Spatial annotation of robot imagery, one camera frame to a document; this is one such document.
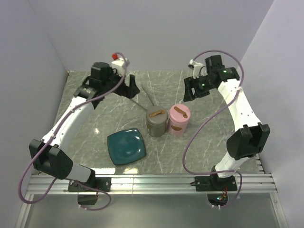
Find teal square plate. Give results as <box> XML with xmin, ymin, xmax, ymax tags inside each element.
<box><xmin>107</xmin><ymin>128</ymin><xmax>146</xmax><ymax>166</ymax></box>

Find grey steel canister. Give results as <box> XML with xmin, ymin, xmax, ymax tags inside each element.
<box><xmin>146</xmin><ymin>122</ymin><xmax>166</xmax><ymax>138</ymax></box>

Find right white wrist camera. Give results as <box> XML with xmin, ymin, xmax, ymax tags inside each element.
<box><xmin>188</xmin><ymin>59</ymin><xmax>205</xmax><ymax>79</ymax></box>

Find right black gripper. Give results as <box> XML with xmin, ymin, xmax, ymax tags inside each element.
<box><xmin>183</xmin><ymin>74</ymin><xmax>216</xmax><ymax>102</ymax></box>

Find metal food tongs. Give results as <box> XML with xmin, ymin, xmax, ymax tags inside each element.
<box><xmin>129</xmin><ymin>84</ymin><xmax>155</xmax><ymax>112</ymax></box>

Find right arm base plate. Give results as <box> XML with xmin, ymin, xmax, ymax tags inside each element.
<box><xmin>190</xmin><ymin>174</ymin><xmax>238</xmax><ymax>192</ymax></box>

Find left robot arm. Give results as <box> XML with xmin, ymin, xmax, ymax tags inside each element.
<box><xmin>29</xmin><ymin>57</ymin><xmax>140</xmax><ymax>191</ymax></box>

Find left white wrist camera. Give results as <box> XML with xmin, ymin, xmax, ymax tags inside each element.
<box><xmin>111</xmin><ymin>53</ymin><xmax>130</xmax><ymax>76</ymax></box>

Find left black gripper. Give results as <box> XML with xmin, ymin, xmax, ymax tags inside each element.
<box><xmin>102</xmin><ymin>67</ymin><xmax>140</xmax><ymax>99</ymax></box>

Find grey steel lid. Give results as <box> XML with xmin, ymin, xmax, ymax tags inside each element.
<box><xmin>146</xmin><ymin>106</ymin><xmax>168</xmax><ymax>126</ymax></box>

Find pink canister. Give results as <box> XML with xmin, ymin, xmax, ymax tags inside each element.
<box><xmin>168</xmin><ymin>119</ymin><xmax>188</xmax><ymax>136</ymax></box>

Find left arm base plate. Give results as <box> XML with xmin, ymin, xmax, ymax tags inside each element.
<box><xmin>67</xmin><ymin>177</ymin><xmax>112</xmax><ymax>192</ymax></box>

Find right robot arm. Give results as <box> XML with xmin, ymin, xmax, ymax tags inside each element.
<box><xmin>183</xmin><ymin>55</ymin><xmax>270</xmax><ymax>190</ymax></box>

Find pink lid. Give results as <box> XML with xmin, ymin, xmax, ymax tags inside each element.
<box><xmin>169</xmin><ymin>104</ymin><xmax>191</xmax><ymax>124</ymax></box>

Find aluminium rail frame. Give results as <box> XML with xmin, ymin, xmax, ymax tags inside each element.
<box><xmin>14</xmin><ymin>70</ymin><xmax>285</xmax><ymax>228</ymax></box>

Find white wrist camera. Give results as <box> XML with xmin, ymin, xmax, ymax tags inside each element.
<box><xmin>188</xmin><ymin>59</ymin><xmax>205</xmax><ymax>79</ymax></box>
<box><xmin>111</xmin><ymin>53</ymin><xmax>130</xmax><ymax>76</ymax></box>

